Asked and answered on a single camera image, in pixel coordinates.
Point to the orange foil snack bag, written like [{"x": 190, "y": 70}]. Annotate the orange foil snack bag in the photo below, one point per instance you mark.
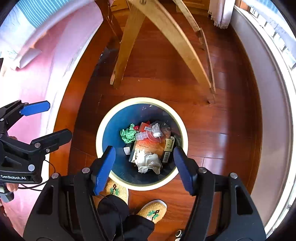
[{"x": 147, "y": 146}]

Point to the yellow embroidered slipper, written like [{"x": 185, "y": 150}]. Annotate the yellow embroidered slipper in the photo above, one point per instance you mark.
[
  {"x": 153, "y": 211},
  {"x": 115, "y": 193}
]

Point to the white paper bag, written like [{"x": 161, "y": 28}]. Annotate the white paper bag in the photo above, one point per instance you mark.
[{"x": 146, "y": 161}]

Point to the beige rectangular box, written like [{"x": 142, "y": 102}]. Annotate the beige rectangular box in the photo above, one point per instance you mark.
[{"x": 127, "y": 150}]

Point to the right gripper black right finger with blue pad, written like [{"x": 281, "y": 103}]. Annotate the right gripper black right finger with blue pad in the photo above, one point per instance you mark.
[{"x": 238, "y": 218}]

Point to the teal white patterned tablecloth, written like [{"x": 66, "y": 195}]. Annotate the teal white patterned tablecloth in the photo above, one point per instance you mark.
[{"x": 20, "y": 22}]

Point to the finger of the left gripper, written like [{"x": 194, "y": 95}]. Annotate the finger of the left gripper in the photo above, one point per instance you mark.
[
  {"x": 50, "y": 142},
  {"x": 14, "y": 111}
]

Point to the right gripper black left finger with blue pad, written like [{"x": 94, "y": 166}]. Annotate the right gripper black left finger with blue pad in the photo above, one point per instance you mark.
[{"x": 65, "y": 209}]

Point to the round blue white trash bin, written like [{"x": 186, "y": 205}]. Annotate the round blue white trash bin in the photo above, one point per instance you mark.
[{"x": 138, "y": 110}]

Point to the black yellow snack bag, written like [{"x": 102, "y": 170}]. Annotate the black yellow snack bag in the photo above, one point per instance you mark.
[{"x": 170, "y": 143}]

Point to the clear plastic bottle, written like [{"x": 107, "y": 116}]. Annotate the clear plastic bottle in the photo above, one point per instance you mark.
[{"x": 155, "y": 132}]

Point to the left yellow embroidered slipper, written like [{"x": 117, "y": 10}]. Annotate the left yellow embroidered slipper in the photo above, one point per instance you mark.
[{"x": 115, "y": 193}]

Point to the right yellow embroidered slipper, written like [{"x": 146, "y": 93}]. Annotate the right yellow embroidered slipper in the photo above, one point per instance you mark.
[{"x": 153, "y": 211}]

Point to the person's left hand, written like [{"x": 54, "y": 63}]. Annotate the person's left hand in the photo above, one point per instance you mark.
[{"x": 12, "y": 187}]

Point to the wooden table legs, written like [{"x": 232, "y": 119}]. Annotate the wooden table legs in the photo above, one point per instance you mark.
[{"x": 165, "y": 41}]

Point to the red paper bag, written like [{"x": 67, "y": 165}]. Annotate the red paper bag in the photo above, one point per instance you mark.
[{"x": 141, "y": 127}]

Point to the green paper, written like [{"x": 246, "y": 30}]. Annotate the green paper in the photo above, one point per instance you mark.
[{"x": 128, "y": 135}]

